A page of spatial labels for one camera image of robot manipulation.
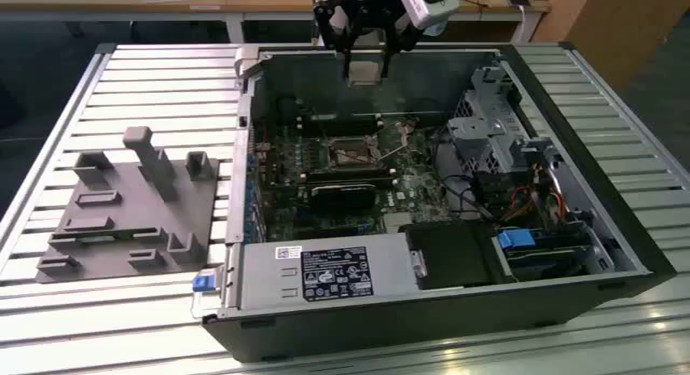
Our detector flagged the grey metal drive cage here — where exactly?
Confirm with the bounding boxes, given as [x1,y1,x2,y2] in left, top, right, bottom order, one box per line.
[445,66,564,176]

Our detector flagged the metal socket cover frame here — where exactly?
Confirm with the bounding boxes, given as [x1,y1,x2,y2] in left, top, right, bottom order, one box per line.
[366,133,385,169]

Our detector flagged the CPU socket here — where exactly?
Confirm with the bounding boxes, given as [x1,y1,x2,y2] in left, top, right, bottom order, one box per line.
[322,136,384,172]

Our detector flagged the black internal cable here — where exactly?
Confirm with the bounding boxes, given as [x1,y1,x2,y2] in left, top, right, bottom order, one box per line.
[437,174,486,223]

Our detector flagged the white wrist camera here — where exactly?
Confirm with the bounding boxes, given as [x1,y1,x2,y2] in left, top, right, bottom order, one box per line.
[398,0,472,37]

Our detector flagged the wooden cabinet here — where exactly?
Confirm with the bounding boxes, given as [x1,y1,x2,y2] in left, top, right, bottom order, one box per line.
[529,0,690,90]

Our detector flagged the black graphics card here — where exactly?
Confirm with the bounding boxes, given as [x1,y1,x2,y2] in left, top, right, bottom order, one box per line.
[306,181,378,211]

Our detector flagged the small silver heatsink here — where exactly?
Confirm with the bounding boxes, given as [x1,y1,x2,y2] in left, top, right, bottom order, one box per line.
[382,213,416,233]

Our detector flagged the wooden desk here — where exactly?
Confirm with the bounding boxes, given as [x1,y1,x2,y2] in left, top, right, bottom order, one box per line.
[0,0,552,44]

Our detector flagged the blue disk carrier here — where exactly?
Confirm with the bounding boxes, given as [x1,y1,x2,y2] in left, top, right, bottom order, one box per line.
[496,228,536,251]

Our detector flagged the green motherboard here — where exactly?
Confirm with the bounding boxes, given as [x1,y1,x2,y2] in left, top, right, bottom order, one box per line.
[249,107,460,245]

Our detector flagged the blue case latch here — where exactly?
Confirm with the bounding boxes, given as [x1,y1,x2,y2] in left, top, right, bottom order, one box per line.
[192,271,218,293]

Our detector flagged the small silver CPU plate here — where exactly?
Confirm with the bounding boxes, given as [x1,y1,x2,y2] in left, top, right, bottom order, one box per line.
[346,61,384,87]

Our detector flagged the grey plastic parts rack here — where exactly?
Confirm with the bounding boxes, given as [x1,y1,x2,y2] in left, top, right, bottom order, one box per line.
[31,125,222,285]

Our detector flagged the black RAM stick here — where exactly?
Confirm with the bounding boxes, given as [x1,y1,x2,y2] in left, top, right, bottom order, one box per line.
[302,169,392,184]

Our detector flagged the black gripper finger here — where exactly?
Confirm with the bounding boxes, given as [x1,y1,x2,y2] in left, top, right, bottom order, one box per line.
[312,0,356,83]
[380,10,422,80]

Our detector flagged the silver power supply unit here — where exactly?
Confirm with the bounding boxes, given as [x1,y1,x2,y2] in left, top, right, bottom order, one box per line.
[229,233,428,312]

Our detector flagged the black open PC case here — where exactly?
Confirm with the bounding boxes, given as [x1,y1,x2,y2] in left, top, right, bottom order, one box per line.
[200,41,677,362]

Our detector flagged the black plastic air shroud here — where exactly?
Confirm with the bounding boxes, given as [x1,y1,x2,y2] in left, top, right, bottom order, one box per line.
[402,222,511,292]

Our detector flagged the white hanging cable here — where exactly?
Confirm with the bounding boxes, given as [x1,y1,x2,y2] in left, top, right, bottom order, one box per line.
[515,4,533,44]

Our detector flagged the orange and yellow wires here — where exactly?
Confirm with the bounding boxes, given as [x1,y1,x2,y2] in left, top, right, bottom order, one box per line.
[501,164,568,227]

